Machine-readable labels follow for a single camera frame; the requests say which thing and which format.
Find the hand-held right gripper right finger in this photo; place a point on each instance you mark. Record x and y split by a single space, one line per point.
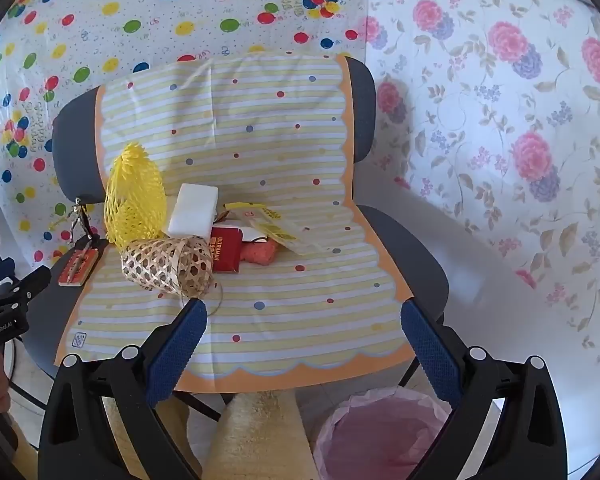
430 345

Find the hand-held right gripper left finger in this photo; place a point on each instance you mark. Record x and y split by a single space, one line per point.
176 350

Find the woven bamboo basket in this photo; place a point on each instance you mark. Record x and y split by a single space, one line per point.
165 260

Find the pink-lined waste bin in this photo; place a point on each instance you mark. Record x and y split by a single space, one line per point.
380 435

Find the red printed paper packet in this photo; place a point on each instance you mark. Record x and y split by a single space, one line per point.
225 255

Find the yellow foam fruit net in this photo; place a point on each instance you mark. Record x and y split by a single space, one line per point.
130 200

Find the white foam block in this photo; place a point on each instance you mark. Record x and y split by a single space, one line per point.
192 210

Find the clear yellow-printed plastic package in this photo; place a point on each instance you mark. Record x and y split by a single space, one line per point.
285 234

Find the grey pen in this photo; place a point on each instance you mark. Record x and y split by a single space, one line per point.
76 267

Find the orange notebook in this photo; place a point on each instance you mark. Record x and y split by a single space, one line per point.
91 260

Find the black figure stand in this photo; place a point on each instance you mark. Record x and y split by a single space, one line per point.
94 242

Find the gold action figure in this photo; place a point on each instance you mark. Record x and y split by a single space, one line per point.
85 217

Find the grey office chair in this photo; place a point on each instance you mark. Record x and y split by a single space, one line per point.
75 135

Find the beige fuzzy mat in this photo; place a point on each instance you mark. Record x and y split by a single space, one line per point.
260 435

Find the red fuzzy toy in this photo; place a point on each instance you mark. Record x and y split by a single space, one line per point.
260 254

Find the yellow striped dotted cloth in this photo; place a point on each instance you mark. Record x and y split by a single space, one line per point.
280 160

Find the balloon print backdrop cloth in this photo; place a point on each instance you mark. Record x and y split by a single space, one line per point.
130 10

